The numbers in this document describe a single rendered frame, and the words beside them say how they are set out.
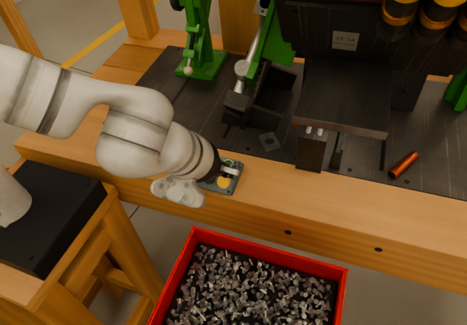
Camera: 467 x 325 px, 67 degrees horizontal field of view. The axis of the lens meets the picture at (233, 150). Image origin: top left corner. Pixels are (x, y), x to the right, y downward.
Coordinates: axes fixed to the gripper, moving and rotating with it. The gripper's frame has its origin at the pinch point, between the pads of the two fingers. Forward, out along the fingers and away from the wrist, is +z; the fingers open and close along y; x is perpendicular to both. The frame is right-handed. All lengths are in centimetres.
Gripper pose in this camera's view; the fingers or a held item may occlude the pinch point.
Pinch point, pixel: (219, 169)
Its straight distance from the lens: 70.1
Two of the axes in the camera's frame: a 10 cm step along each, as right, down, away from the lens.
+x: -2.9, 9.5, -1.1
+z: 2.7, 1.9, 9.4
